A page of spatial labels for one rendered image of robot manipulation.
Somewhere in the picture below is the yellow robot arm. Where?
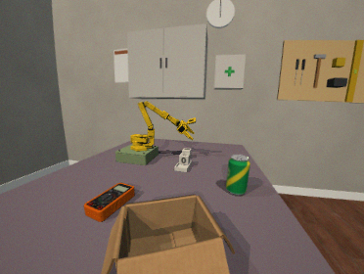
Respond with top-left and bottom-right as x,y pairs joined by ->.
130,101 -> 180,151

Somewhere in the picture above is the green and yellow drink can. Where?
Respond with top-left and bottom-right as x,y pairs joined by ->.
226,155 -> 250,196

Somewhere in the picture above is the white number cube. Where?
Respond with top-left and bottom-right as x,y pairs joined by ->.
182,148 -> 191,157
179,153 -> 190,165

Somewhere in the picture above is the orange digital multimeter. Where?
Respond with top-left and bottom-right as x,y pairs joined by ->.
84,183 -> 135,222

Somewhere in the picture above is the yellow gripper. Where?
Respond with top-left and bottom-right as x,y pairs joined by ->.
177,117 -> 196,140

